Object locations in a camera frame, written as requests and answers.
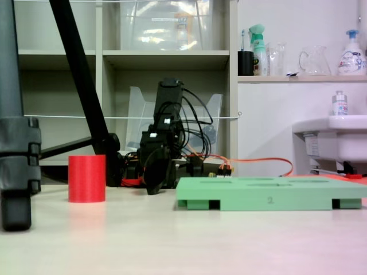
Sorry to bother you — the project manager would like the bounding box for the glass beaker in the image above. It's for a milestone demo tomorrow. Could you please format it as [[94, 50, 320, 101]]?
[[266, 42, 287, 77]]

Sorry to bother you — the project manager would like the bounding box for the grey tripod leg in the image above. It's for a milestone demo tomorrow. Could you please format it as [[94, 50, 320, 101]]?
[[0, 0, 42, 232]]

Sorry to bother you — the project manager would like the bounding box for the glass pitcher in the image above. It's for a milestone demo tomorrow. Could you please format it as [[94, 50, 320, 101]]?
[[299, 45, 332, 76]]

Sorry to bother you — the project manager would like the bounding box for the orange cable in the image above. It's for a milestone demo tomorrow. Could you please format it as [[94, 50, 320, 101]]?
[[183, 153, 294, 178]]

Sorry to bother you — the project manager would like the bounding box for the black tripod leg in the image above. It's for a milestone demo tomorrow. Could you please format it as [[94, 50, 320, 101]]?
[[40, 0, 122, 187]]

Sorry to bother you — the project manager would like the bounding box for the beige shelf unit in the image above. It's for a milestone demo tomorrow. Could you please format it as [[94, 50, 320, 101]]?
[[13, 0, 239, 178]]

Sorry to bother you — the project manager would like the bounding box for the green spray bottle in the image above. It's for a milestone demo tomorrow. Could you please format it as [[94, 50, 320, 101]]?
[[248, 23, 268, 77]]

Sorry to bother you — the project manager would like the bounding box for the clear plastic storage box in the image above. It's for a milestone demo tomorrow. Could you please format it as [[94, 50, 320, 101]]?
[[119, 0, 214, 52]]

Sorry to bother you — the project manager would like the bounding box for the wooden ledge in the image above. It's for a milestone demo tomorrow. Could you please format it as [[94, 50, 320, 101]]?
[[237, 75, 367, 84]]

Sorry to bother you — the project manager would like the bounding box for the clear plastic file tray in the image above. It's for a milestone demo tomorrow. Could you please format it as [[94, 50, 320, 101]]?
[[124, 85, 224, 152]]

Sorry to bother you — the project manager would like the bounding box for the clear sanitizer bottle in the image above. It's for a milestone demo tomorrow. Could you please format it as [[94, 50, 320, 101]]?
[[331, 90, 349, 116]]

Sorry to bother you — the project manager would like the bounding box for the white sink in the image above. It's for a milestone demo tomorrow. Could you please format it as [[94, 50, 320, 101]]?
[[292, 114, 367, 172]]

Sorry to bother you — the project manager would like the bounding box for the white cord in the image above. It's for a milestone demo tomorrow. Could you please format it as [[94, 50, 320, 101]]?
[[24, 111, 242, 120]]

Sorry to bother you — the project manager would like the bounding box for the green shape sorting board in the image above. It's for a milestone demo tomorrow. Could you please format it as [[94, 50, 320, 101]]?
[[174, 176, 367, 212]]

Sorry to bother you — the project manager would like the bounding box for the red cylinder block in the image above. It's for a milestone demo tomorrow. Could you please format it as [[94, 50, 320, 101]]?
[[68, 155, 107, 203]]

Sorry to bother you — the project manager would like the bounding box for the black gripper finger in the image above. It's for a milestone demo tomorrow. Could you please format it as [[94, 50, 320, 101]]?
[[144, 147, 170, 196]]

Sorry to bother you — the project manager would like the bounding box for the white foam pump bottle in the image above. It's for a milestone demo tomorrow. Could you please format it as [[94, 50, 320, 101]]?
[[337, 29, 367, 76]]

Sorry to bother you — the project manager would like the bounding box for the black cup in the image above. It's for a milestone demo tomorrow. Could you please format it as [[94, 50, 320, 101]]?
[[237, 50, 255, 77]]

